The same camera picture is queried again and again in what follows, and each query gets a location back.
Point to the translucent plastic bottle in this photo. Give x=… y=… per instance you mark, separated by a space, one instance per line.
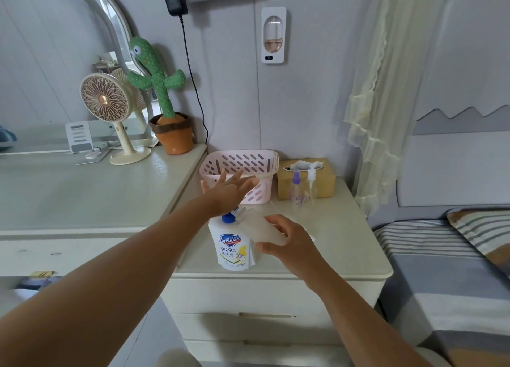
x=259 y=227

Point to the white wall aroma diffuser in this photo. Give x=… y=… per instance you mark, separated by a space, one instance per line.
x=273 y=36

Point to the arched vanity mirror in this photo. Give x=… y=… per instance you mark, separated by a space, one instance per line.
x=47 y=59

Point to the person's left little finger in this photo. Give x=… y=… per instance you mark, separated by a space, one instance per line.
x=204 y=187

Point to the person's left hand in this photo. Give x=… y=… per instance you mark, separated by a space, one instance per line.
x=223 y=195

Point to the clear pump bottle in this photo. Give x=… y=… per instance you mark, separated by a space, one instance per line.
x=311 y=189

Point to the striped bed sheet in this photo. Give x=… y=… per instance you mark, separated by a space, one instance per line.
x=446 y=283

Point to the person's left forearm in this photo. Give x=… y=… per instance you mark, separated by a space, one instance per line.
x=111 y=283

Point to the white nightstand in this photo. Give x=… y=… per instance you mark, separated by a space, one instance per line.
x=342 y=243

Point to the person's right hand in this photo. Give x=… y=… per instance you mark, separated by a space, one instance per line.
x=297 y=249

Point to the person's right thumb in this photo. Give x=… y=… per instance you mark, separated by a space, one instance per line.
x=279 y=220

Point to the white soap refill pouch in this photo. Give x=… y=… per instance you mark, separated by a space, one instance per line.
x=231 y=249

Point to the striped pillow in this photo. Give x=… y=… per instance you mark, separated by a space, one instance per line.
x=486 y=231

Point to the green cactus plush toy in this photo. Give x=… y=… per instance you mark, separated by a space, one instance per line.
x=159 y=83

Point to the person's left middle finger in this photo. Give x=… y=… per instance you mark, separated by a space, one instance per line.
x=235 y=178

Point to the purple spray bottle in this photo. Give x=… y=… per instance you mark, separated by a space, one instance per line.
x=296 y=191

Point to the white phone stand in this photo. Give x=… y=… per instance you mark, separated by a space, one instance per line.
x=79 y=137

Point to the cream lace curtain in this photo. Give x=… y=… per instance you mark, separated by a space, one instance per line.
x=386 y=99

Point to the tan tissue box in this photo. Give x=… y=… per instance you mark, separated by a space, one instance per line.
x=324 y=181

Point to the person's right forearm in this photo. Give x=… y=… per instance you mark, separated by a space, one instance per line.
x=358 y=323

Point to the cream desk fan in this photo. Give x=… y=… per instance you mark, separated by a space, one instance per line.
x=105 y=99

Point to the white tissue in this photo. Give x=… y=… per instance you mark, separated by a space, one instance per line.
x=302 y=164

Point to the pink plastic basket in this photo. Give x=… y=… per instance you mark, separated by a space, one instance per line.
x=255 y=165

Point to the grey padded headboard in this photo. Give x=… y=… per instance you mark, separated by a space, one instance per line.
x=462 y=99

